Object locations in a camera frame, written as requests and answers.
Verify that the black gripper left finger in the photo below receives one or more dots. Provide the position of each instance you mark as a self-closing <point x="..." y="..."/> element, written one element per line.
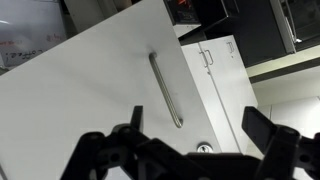
<point x="140" y="157"/>

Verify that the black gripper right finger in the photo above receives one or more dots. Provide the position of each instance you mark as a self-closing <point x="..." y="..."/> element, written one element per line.
<point x="283" y="147"/>

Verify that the white cabinet door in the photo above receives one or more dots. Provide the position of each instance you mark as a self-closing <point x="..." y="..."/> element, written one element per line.
<point x="92" y="82"/>

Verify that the silver cabinet lock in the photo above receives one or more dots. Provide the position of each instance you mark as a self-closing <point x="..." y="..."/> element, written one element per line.
<point x="204" y="148"/>

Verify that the white neighbouring upper cabinet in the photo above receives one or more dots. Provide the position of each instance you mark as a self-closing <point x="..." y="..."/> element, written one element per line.
<point x="224" y="87"/>

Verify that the black microwave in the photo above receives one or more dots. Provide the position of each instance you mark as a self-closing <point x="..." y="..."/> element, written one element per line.
<point x="262" y="29"/>

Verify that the small whiteboard sign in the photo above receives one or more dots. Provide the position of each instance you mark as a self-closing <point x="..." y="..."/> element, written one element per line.
<point x="28" y="28"/>

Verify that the metal cabinet door handle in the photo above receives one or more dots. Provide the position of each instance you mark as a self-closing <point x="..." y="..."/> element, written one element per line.
<point x="172" y="110"/>

